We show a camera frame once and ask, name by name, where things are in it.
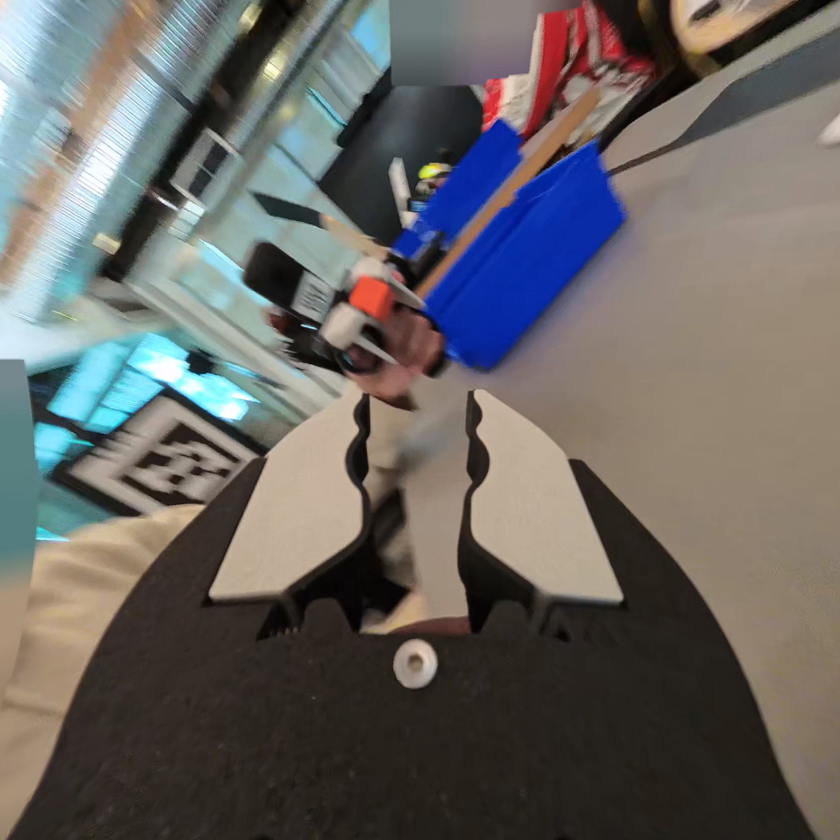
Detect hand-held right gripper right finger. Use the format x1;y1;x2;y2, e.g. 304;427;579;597
459;388;624;634

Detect black wall screen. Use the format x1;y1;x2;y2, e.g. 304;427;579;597
318;85;487;244

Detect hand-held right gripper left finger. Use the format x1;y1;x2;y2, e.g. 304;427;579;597
209;394;374;634

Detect red wooden cube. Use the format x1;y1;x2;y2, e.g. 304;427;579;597
349;277;396;322

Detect blue plastic bin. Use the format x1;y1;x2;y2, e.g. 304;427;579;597
394;121;526;263
423;141;627;371

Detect black jacket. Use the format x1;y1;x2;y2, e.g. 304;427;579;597
617;0;697;119

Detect silver ceiling duct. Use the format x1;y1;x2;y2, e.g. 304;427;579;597
0;0;217;296

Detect person's left forearm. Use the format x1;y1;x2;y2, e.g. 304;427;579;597
364;387;460;500

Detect person's left hand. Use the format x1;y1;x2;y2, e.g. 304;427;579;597
341;308;447;408

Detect black framed marker sign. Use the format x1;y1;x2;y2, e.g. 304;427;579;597
49;387;266;519

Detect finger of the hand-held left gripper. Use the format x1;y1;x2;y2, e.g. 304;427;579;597
319;305;401;366
351;256;427;309

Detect white air vent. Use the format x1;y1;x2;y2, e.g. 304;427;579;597
167;128;240;198

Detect light wooden board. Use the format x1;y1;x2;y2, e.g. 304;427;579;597
669;0;840;63

